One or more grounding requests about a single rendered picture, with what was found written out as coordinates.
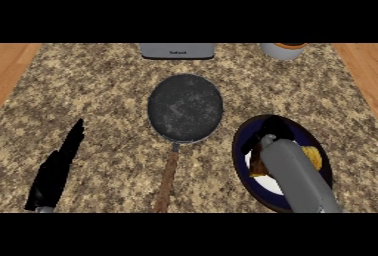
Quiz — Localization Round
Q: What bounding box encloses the dark blue plate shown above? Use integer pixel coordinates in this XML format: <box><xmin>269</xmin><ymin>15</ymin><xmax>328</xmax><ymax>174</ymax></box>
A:
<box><xmin>231</xmin><ymin>114</ymin><xmax>334</xmax><ymax>214</ymax></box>

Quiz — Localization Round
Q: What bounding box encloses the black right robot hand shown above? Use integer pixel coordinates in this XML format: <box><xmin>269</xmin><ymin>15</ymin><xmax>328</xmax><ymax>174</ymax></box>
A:
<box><xmin>241</xmin><ymin>116</ymin><xmax>297</xmax><ymax>153</ymax></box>

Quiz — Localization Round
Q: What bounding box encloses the dark pan with wooden handle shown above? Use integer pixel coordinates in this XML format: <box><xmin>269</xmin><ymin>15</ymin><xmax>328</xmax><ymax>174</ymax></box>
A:
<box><xmin>146</xmin><ymin>73</ymin><xmax>226</xmax><ymax>214</ymax></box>

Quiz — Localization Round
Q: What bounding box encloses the yellow-brown sweet potato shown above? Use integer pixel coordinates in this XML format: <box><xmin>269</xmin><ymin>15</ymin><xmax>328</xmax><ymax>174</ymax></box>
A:
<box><xmin>248</xmin><ymin>145</ymin><xmax>324</xmax><ymax>178</ymax></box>

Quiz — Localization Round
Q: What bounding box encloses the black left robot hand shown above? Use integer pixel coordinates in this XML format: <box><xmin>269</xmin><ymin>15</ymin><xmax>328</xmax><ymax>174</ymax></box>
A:
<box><xmin>24</xmin><ymin>118</ymin><xmax>86</xmax><ymax>212</ymax></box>

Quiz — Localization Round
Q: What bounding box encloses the grey appliance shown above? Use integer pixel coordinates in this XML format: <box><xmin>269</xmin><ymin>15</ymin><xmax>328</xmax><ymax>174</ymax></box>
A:
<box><xmin>137</xmin><ymin>43</ymin><xmax>217</xmax><ymax>61</ymax></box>

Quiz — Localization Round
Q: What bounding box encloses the grey cup with orange rim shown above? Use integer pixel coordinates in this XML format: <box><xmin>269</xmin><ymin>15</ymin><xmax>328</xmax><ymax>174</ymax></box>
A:
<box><xmin>259</xmin><ymin>43</ymin><xmax>309</xmax><ymax>61</ymax></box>

